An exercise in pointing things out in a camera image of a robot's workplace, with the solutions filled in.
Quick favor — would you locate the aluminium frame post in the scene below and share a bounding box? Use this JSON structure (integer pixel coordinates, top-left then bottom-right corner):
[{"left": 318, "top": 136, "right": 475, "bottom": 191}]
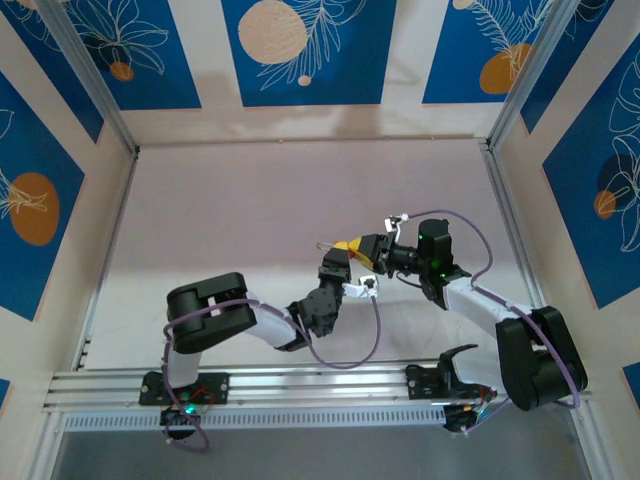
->
[
  {"left": 37, "top": 0, "right": 140, "bottom": 157},
  {"left": 27, "top": 412, "right": 69, "bottom": 480},
  {"left": 487, "top": 0, "right": 616, "bottom": 150},
  {"left": 564, "top": 399, "right": 609, "bottom": 480}
]

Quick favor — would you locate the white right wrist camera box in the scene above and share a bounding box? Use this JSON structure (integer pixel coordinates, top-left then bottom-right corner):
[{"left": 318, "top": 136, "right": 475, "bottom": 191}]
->
[{"left": 382, "top": 212, "right": 412, "bottom": 247}]

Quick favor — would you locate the black controller board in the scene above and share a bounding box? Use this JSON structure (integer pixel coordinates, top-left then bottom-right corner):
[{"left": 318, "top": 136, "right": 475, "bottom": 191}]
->
[
  {"left": 159, "top": 403, "right": 202, "bottom": 442},
  {"left": 442, "top": 402, "right": 496, "bottom": 437}
]

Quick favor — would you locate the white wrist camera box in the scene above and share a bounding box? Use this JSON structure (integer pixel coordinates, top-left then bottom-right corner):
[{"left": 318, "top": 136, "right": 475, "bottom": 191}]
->
[
  {"left": 382, "top": 212, "right": 412, "bottom": 247},
  {"left": 343, "top": 273, "right": 381, "bottom": 301}
]

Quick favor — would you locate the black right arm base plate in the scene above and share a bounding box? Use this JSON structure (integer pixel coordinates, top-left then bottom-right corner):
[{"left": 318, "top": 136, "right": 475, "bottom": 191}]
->
[{"left": 405, "top": 363, "right": 497, "bottom": 402}]

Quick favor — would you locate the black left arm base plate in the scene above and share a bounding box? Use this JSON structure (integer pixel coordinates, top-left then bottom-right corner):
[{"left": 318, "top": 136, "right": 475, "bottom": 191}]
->
[{"left": 138, "top": 372, "right": 230, "bottom": 406}]

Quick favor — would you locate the aluminium mounting rail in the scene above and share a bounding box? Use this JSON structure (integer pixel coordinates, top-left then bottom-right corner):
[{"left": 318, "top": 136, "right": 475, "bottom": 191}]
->
[{"left": 42, "top": 359, "right": 594, "bottom": 414}]

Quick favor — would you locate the aluminium side rail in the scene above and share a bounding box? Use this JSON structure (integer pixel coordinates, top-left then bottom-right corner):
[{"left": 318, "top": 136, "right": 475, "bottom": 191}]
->
[
  {"left": 72, "top": 149, "right": 140, "bottom": 374},
  {"left": 478, "top": 139, "right": 564, "bottom": 361}
]

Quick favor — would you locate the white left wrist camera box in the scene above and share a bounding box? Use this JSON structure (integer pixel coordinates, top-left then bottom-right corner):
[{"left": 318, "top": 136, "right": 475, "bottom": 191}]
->
[{"left": 343, "top": 273, "right": 381, "bottom": 301}]

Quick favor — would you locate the white slotted cable duct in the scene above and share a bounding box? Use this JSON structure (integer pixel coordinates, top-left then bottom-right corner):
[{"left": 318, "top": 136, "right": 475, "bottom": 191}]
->
[{"left": 62, "top": 407, "right": 447, "bottom": 434}]

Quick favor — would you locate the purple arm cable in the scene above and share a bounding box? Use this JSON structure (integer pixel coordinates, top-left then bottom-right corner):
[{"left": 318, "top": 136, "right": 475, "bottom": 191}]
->
[
  {"left": 160, "top": 293, "right": 384, "bottom": 454},
  {"left": 407, "top": 208, "right": 585, "bottom": 437}
]

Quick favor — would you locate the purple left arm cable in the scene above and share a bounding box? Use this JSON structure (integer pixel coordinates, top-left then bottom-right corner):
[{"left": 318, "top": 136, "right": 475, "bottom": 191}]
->
[{"left": 160, "top": 293, "right": 384, "bottom": 454}]

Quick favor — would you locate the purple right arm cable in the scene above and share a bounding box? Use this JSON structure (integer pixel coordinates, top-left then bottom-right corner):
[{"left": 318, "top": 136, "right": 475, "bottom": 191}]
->
[{"left": 407, "top": 208, "right": 585, "bottom": 437}]

